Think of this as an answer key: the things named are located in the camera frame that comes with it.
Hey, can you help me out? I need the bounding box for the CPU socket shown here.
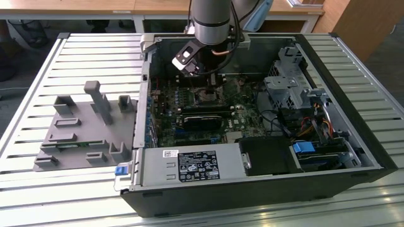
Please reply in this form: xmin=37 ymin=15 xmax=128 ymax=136
xmin=189 ymin=86 xmax=228 ymax=107

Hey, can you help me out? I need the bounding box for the green motherboard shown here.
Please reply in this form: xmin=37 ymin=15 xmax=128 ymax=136
xmin=146 ymin=75 xmax=269 ymax=148

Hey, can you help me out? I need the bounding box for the silver drive cage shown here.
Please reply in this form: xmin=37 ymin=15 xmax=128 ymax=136
xmin=262 ymin=46 xmax=318 ymax=111

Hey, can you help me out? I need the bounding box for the black graphics card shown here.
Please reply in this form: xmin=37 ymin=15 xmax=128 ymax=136
xmin=181 ymin=115 xmax=224 ymax=132

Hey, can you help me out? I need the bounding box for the silver chipset heatsink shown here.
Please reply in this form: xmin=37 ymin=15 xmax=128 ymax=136
xmin=225 ymin=131 xmax=242 ymax=143

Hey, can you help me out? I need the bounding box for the hard disk in blue carrier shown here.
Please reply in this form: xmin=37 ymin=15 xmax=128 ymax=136
xmin=292 ymin=141 xmax=348 ymax=172

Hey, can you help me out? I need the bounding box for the silver power supply unit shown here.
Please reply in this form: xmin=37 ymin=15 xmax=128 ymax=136
xmin=138 ymin=143 xmax=246 ymax=187

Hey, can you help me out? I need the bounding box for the wooden cabinet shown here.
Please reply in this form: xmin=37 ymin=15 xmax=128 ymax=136
xmin=312 ymin=0 xmax=404 ymax=62

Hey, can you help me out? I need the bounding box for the grey parts rack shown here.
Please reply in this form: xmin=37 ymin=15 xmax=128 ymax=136
xmin=33 ymin=80 xmax=140 ymax=172

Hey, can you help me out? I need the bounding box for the blue case latch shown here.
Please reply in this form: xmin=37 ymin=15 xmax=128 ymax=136
xmin=114 ymin=165 xmax=130 ymax=177

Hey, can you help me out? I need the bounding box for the green RAM stick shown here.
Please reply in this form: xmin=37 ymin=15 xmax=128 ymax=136
xmin=56 ymin=141 xmax=105 ymax=149

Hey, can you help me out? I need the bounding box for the black PC case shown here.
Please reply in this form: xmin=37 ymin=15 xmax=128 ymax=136
xmin=118 ymin=32 xmax=398 ymax=218

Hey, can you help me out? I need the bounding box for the black cable brass connector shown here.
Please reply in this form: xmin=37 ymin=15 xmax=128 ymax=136
xmin=197 ymin=0 xmax=240 ymax=76

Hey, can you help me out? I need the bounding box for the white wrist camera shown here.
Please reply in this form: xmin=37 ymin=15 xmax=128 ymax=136
xmin=172 ymin=46 xmax=202 ymax=78

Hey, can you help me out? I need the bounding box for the coloured power wire bundle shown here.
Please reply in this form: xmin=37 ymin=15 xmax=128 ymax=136
xmin=296 ymin=115 xmax=334 ymax=140

